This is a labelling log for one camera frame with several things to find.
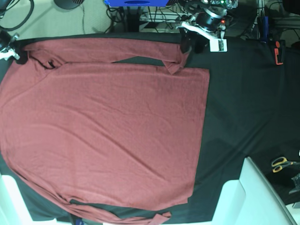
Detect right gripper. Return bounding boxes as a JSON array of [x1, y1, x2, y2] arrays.
[[0, 31, 28, 65]]

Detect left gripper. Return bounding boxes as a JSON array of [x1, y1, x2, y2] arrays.
[[176, 8, 226, 53]]

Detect red long-sleeve T-shirt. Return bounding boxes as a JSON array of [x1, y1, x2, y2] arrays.
[[0, 38, 210, 225]]

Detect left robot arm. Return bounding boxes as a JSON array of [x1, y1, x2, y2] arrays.
[[177, 0, 238, 53]]

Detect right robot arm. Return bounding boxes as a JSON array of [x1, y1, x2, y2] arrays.
[[0, 0, 35, 65]]

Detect white power strip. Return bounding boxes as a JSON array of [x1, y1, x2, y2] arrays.
[[140, 11, 184, 23]]

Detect black round stand base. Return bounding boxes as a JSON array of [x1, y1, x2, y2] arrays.
[[54, 0, 84, 10]]

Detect black and orange clamp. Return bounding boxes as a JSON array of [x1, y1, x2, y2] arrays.
[[271, 40, 286, 65]]

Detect black table cloth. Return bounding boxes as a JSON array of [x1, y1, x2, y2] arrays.
[[0, 33, 300, 224]]

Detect blue box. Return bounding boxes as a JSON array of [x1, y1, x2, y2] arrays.
[[104, 0, 168, 7]]

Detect black crumpled object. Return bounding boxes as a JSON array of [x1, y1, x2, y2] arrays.
[[289, 173, 300, 195]]

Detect blue clamp with orange tip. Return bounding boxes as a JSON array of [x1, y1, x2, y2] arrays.
[[70, 217, 85, 225]]

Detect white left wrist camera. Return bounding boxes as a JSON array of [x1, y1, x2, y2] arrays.
[[210, 38, 228, 52]]

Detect blue handled tool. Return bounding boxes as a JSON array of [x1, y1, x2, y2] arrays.
[[258, 16, 269, 43]]

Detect yellow-handled scissors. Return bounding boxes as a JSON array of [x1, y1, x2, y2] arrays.
[[271, 157, 300, 173]]

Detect white table frame left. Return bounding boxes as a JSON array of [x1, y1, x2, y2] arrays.
[[0, 173, 58, 225]]

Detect white table frame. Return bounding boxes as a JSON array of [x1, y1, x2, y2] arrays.
[[0, 173, 58, 225], [211, 157, 297, 225]]

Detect white table frame right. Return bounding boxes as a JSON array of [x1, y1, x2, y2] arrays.
[[211, 157, 297, 225]]

